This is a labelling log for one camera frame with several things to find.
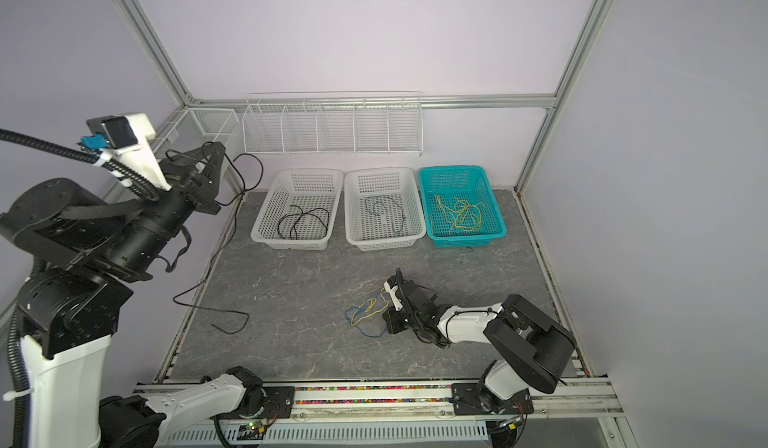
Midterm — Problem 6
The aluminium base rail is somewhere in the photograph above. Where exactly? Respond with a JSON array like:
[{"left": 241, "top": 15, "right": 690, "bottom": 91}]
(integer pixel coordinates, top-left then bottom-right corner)
[{"left": 160, "top": 378, "right": 637, "bottom": 447}]

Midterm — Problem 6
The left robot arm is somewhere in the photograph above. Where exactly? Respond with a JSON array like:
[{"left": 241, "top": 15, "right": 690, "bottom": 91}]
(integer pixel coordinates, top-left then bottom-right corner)
[{"left": 1, "top": 117, "right": 266, "bottom": 447}]

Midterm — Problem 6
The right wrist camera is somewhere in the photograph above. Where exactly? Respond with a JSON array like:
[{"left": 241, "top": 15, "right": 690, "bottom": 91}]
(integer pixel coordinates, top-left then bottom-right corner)
[{"left": 384, "top": 281, "right": 403, "bottom": 311}]

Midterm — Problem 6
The white mesh wall box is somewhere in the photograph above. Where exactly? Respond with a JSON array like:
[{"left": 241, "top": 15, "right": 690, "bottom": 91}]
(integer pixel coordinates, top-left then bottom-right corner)
[{"left": 151, "top": 108, "right": 244, "bottom": 160}]

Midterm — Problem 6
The blue cable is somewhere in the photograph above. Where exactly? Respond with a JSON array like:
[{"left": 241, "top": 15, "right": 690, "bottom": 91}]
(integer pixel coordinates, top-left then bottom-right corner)
[
  {"left": 364, "top": 193, "right": 408, "bottom": 236},
  {"left": 344, "top": 288, "right": 391, "bottom": 339}
]

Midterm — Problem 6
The white plastic basket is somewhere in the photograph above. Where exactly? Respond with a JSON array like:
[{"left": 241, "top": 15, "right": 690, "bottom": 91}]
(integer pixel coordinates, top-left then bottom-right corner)
[
  {"left": 343, "top": 167, "right": 426, "bottom": 251},
  {"left": 251, "top": 169, "right": 344, "bottom": 251}
]

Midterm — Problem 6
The teal plastic basket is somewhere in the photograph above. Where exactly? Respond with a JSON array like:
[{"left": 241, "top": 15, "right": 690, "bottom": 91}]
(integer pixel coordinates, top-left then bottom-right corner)
[{"left": 418, "top": 165, "right": 507, "bottom": 249}]

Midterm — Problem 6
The white wire wall rack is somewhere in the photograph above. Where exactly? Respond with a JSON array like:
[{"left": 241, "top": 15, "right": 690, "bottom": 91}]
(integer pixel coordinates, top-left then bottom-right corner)
[{"left": 241, "top": 91, "right": 424, "bottom": 154}]

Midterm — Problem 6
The left white plastic basket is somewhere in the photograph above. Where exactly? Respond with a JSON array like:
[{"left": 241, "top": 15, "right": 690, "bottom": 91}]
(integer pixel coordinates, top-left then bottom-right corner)
[{"left": 251, "top": 169, "right": 344, "bottom": 251}]

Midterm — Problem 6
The middle white plastic basket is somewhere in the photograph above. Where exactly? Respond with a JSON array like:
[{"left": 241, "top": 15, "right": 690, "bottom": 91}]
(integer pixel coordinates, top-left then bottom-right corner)
[{"left": 343, "top": 167, "right": 426, "bottom": 251}]

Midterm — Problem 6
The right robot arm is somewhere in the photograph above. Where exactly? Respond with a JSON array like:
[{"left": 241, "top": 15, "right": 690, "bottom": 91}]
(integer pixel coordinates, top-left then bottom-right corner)
[{"left": 383, "top": 270, "right": 576, "bottom": 417}]

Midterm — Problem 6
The short yellow cable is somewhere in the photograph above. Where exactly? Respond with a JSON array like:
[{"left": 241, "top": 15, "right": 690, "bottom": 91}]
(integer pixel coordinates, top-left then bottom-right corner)
[{"left": 434, "top": 194, "right": 488, "bottom": 233}]

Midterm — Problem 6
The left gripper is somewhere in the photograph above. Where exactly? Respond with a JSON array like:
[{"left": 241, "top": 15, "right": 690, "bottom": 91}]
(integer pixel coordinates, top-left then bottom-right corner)
[{"left": 109, "top": 141, "right": 230, "bottom": 275}]

